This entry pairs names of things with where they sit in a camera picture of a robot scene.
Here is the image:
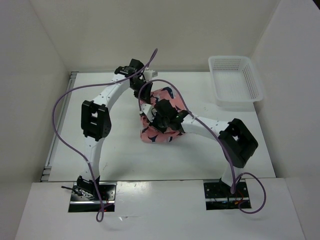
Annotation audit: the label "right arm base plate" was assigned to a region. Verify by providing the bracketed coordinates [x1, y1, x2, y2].
[203, 179, 252, 211]

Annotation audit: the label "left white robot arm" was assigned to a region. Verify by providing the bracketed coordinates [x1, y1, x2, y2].
[76, 58, 153, 200]

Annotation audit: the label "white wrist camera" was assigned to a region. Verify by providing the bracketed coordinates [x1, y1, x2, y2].
[140, 103, 157, 123]
[143, 69, 158, 82]

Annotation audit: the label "pink shark print shorts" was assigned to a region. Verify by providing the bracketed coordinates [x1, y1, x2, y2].
[140, 86, 186, 143]

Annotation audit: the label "aluminium table edge rail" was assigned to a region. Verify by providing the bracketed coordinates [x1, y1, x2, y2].
[40, 71, 78, 182]

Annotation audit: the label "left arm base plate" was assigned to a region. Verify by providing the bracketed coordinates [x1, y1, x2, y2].
[68, 181, 118, 213]

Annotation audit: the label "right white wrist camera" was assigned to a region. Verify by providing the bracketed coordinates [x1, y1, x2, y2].
[140, 103, 157, 123]

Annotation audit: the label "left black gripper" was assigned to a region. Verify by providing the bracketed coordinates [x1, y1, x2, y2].
[129, 79, 153, 103]

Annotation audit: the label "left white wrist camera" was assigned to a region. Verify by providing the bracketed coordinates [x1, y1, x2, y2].
[143, 69, 158, 82]

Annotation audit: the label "white plastic basket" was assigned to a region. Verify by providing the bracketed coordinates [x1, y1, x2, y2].
[208, 55, 264, 107]

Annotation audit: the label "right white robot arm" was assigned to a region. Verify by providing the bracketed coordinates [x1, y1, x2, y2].
[140, 99, 259, 197]

